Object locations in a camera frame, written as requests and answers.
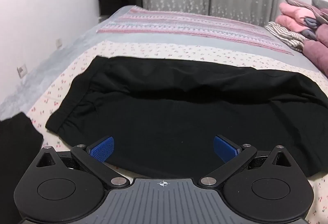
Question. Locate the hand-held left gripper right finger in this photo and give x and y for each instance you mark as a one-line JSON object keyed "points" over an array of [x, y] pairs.
{"points": [[225, 148]]}

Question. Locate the pink folded garment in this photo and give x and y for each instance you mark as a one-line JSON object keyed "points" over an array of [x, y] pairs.
{"points": [[292, 12]]}

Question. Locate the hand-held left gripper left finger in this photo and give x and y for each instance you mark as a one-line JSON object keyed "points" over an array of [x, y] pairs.
{"points": [[102, 148]]}

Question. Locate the striped folded cloth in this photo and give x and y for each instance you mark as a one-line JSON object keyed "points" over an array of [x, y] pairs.
{"points": [[287, 34]]}

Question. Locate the black pants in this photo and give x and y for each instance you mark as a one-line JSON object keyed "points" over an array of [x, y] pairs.
{"points": [[166, 111]]}

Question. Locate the grey folded garment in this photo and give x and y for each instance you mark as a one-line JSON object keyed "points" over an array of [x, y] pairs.
{"points": [[308, 22]]}

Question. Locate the dark cloth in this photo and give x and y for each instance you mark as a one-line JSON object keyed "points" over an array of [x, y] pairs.
{"points": [[15, 149]]}

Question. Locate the pink striped blanket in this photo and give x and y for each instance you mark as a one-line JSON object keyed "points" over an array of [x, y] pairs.
{"points": [[192, 24]]}

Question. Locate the grey pillow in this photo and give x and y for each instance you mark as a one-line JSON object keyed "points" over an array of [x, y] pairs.
{"points": [[320, 1]]}

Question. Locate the grey blanket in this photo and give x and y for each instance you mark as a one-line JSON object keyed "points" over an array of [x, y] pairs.
{"points": [[179, 39]]}

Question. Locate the white wall socket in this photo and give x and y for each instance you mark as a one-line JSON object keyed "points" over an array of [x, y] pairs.
{"points": [[22, 70]]}

